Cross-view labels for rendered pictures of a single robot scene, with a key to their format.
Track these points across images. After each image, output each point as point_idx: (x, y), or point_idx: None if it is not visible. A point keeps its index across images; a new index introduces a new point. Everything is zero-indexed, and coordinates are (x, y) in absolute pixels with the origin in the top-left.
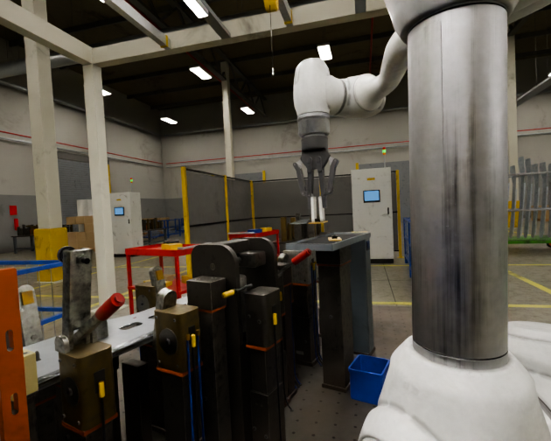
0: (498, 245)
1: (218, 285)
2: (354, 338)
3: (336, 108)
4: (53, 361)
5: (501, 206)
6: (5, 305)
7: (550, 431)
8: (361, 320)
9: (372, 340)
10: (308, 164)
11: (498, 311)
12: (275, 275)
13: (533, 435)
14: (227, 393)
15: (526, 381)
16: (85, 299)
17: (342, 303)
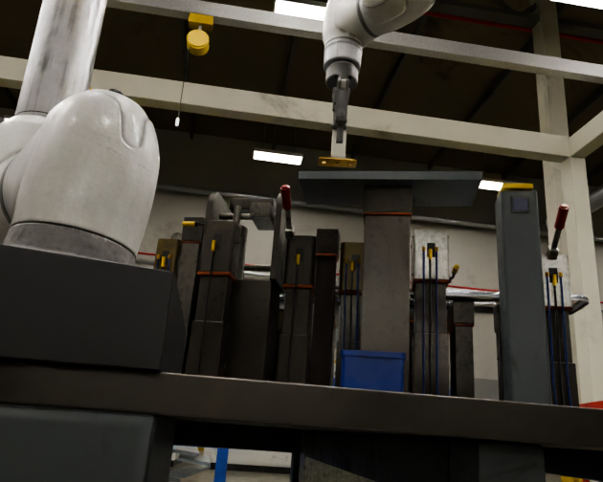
0: (32, 50)
1: (192, 221)
2: (504, 386)
3: (356, 27)
4: None
5: (37, 29)
6: None
7: (13, 156)
8: (505, 346)
9: (536, 395)
10: (332, 101)
11: (22, 87)
12: (276, 226)
13: None
14: (186, 322)
15: (8, 120)
16: None
17: (366, 267)
